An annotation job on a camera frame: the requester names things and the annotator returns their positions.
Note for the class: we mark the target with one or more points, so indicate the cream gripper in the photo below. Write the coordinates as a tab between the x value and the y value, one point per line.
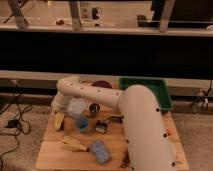
58	120

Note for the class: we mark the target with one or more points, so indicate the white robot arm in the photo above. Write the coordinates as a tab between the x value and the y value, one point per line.
147	139

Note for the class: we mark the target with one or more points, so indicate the blue plastic cup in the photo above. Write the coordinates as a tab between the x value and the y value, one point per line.
82	124

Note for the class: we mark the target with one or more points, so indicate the small metal cup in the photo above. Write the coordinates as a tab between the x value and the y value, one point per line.
94	108

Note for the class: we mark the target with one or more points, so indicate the wooden board table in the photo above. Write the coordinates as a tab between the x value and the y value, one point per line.
53	157

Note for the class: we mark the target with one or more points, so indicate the blue sponge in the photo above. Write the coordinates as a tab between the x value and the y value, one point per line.
100	151

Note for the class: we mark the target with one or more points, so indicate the purple bowl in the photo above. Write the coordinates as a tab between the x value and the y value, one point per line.
101	83

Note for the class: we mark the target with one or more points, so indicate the green plastic tray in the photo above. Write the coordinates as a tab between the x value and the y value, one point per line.
156	85

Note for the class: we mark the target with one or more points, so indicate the black power adapter with cables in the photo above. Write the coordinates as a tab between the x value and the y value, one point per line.
18	123

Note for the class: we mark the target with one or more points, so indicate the black handled tool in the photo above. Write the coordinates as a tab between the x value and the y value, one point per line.
116	119

